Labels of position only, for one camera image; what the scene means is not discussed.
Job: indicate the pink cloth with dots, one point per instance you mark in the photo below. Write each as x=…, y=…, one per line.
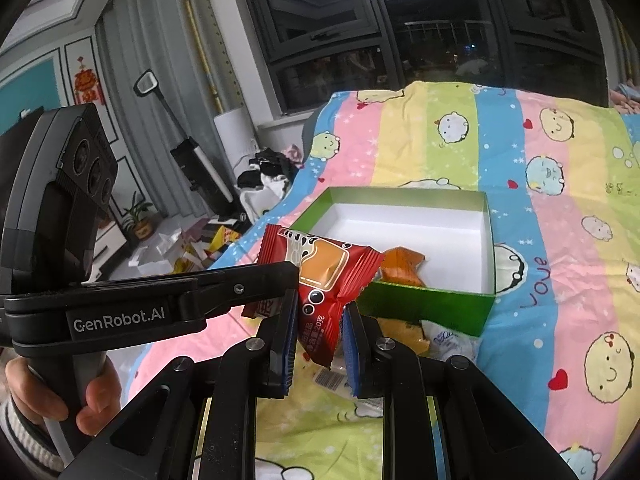
x=626, y=96

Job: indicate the white blue-print snack packet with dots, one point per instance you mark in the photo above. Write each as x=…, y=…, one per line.
x=450, y=342

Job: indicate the white barcode snack packet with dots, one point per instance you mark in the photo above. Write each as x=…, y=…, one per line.
x=330, y=382

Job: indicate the orange snack packet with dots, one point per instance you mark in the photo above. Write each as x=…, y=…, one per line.
x=402, y=265

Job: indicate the upright vacuum cleaner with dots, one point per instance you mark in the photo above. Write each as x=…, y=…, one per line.
x=200, y=170

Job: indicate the yellow pipe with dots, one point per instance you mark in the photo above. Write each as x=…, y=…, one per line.
x=202, y=35

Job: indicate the person's left forearm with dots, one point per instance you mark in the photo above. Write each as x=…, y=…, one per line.
x=20, y=440

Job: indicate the white cylinder appliance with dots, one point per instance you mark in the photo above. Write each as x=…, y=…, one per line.
x=232, y=132

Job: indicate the yellow snack packet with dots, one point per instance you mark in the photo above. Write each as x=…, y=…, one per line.
x=405, y=336

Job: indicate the green cardboard box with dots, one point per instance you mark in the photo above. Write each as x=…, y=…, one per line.
x=425, y=310

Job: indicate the striped cartoon printed blanket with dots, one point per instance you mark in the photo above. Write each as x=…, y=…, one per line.
x=550, y=260

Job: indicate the potted plant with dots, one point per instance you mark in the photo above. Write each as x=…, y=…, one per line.
x=140, y=217

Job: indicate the white crumpled paper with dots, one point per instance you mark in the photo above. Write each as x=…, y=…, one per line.
x=155, y=250

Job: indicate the dark framed window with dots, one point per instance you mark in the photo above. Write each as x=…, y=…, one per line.
x=450, y=20

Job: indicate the black and white clothes pile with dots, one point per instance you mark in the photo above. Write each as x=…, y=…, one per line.
x=265, y=172

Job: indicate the colourful packages on floor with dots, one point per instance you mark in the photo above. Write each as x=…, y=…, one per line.
x=210, y=245

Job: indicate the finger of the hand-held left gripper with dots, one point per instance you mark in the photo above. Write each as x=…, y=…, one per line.
x=240, y=282

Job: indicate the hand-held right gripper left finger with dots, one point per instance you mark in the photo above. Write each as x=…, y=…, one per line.
x=286, y=350

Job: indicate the grey curtain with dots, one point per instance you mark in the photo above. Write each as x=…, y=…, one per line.
x=150, y=35

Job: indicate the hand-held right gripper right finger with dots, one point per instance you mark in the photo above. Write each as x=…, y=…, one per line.
x=351, y=360

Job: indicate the red snack packet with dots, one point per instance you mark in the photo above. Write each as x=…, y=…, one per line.
x=325, y=270

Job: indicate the person's left hand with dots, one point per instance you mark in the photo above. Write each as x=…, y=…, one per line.
x=37, y=390

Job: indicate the red wall ornament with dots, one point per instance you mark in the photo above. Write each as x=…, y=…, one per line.
x=88, y=82

